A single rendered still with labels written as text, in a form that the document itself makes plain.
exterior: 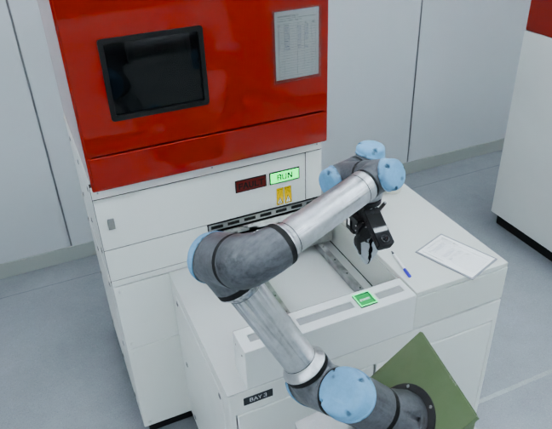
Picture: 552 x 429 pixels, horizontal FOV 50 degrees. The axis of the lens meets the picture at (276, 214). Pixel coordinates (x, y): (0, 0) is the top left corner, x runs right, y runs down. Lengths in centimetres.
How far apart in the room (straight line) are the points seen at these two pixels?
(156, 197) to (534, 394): 189
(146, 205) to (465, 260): 105
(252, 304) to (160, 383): 126
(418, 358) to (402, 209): 79
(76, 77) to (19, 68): 159
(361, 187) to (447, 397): 53
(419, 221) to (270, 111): 66
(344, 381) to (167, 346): 115
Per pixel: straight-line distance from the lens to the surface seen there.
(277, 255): 116
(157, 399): 257
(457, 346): 212
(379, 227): 158
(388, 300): 180
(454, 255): 200
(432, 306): 191
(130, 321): 227
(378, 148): 151
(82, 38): 174
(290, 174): 214
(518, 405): 292
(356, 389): 134
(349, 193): 129
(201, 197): 205
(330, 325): 171
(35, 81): 336
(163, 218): 205
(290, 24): 190
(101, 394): 295
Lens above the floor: 211
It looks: 32 degrees down
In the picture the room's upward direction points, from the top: 2 degrees counter-clockwise
